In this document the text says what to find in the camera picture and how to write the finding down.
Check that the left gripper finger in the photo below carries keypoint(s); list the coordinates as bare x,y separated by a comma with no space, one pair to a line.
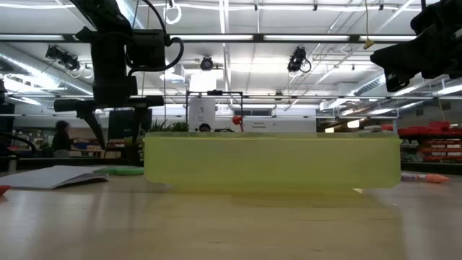
142,119
92,121

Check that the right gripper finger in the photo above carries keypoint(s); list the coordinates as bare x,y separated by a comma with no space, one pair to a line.
390,62
415,50

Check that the white notepad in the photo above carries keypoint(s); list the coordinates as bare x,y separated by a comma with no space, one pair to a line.
50,177

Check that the purple marker with orange cap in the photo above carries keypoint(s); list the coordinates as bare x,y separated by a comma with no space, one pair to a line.
429,177

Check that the translucent yellow-green plastic bin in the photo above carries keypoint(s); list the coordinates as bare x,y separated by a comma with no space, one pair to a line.
270,162

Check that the black monitor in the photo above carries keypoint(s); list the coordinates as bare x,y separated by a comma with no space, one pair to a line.
121,124

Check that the small green potted plant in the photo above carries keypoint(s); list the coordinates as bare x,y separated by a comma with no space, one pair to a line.
167,127

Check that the person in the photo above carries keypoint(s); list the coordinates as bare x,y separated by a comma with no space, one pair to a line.
61,141
204,127

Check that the row of red storage bins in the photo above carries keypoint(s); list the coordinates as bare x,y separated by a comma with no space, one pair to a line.
429,128

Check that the black stand column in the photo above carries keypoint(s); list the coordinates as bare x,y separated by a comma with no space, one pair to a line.
6,126

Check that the red round-headed stand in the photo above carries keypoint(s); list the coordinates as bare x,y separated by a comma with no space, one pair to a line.
237,120

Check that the shelf of red-white boxes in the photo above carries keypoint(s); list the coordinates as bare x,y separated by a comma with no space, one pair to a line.
438,150

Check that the black overhead light bar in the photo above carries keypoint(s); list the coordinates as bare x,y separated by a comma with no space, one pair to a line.
216,37

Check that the white panel with text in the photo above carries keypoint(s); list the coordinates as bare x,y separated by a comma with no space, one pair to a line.
278,125

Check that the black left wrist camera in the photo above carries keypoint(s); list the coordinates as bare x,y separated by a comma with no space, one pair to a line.
148,48

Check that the silver air duct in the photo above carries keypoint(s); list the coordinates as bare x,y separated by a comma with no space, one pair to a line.
36,68

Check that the round black ceiling camera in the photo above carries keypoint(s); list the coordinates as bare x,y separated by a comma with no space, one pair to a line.
206,63

